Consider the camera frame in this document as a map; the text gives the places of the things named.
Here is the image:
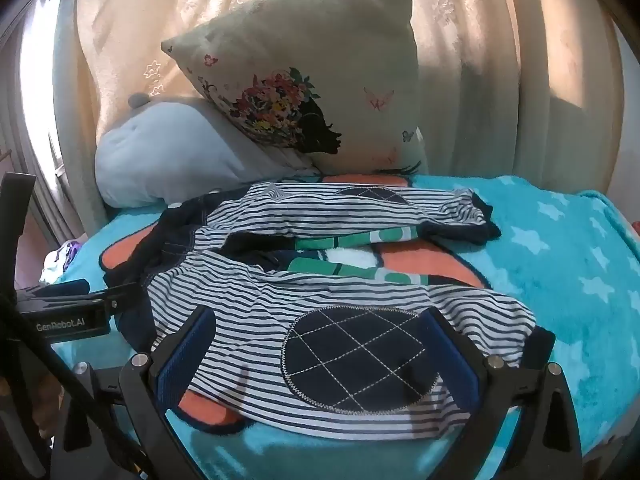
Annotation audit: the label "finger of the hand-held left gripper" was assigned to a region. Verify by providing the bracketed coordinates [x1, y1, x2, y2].
[100, 282, 148, 313]

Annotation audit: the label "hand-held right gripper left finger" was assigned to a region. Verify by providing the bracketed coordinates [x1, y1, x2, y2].
[52, 305, 218, 480]

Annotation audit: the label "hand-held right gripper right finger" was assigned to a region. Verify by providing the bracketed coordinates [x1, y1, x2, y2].
[417, 307, 583, 480]

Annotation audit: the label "striped navy patched pants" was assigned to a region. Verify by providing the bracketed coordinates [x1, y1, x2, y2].
[102, 182, 556, 442]

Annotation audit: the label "pile of clothes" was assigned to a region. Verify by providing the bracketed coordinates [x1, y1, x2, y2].
[39, 239, 83, 286]

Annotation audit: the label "teal cartoon printed blanket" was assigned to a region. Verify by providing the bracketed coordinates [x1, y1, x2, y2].
[37, 172, 640, 480]

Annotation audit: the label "grey plush toy pillow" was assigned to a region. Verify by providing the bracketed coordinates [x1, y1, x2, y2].
[95, 92, 321, 209]

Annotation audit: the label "window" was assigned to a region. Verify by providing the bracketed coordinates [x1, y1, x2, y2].
[0, 25, 66, 246]

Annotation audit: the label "beige floral print pillow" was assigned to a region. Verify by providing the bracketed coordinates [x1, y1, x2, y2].
[161, 0, 428, 176]

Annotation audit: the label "beige embroidered curtain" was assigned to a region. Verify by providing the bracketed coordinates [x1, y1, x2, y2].
[75, 0, 613, 201]

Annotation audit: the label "black cable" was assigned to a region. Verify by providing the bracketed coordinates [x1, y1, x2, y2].
[0, 292, 148, 480]

